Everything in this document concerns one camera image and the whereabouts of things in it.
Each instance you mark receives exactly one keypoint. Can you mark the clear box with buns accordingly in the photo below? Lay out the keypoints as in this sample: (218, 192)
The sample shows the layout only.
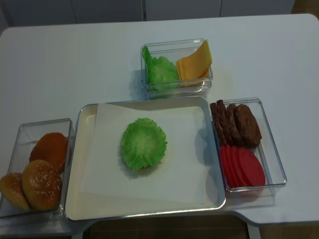
(27, 137)

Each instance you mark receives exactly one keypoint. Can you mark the front brown meat patty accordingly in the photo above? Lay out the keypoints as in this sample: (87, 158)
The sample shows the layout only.
(247, 126)

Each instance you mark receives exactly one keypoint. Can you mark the brown meat patty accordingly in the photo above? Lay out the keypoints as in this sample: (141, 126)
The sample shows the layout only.
(236, 137)
(217, 125)
(223, 122)
(247, 126)

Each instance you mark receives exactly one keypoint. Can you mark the yellow cheese slice stack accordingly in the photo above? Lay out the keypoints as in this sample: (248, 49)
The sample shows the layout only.
(195, 66)

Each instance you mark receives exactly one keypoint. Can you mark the front red tomato slice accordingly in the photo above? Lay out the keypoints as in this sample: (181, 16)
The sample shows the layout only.
(250, 168)

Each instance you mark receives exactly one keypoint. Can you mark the green lettuce leaf stack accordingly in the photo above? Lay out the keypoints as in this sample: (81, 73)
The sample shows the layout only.
(161, 73)

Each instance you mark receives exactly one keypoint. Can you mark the white rectangular serving tray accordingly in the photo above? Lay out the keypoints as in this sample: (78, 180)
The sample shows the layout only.
(84, 206)

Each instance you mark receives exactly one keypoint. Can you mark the clear box lettuce and cheese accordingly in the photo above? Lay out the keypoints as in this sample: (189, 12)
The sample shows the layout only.
(173, 51)

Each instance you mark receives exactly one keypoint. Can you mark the white parchment paper sheet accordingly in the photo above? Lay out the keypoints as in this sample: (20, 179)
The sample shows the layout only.
(180, 176)

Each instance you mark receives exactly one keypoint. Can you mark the sesame bun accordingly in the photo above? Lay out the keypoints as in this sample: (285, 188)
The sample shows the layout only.
(42, 184)
(11, 188)

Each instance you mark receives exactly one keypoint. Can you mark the dark smooth bun top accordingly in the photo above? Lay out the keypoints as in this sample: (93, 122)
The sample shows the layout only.
(52, 148)

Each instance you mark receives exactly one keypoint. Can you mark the back brown meat patty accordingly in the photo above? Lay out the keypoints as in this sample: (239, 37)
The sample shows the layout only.
(217, 125)

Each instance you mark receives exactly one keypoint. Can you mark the clear box patties and tomato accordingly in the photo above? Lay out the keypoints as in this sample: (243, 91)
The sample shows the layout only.
(266, 152)

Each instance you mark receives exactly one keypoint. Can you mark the red tomato slices behind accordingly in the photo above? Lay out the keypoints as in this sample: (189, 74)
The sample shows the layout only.
(231, 174)

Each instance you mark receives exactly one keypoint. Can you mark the sesame bun top left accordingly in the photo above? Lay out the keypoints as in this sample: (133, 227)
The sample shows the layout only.
(11, 188)

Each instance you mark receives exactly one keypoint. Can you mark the sesame bun top front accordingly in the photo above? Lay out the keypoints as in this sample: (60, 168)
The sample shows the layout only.
(42, 184)

